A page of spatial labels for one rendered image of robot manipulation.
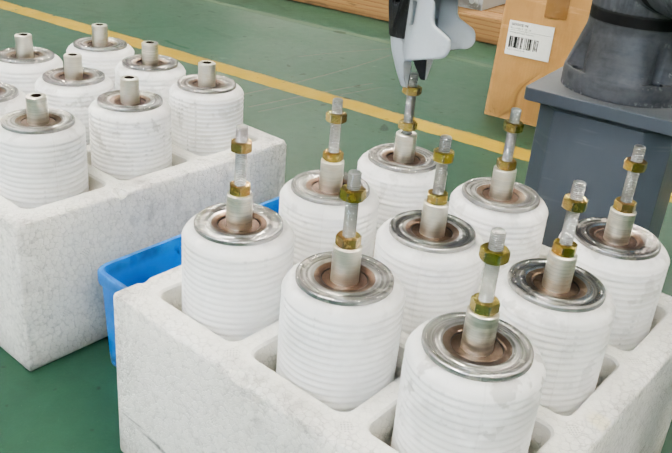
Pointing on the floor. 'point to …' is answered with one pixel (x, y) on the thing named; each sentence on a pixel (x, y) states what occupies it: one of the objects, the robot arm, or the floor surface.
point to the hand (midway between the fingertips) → (409, 68)
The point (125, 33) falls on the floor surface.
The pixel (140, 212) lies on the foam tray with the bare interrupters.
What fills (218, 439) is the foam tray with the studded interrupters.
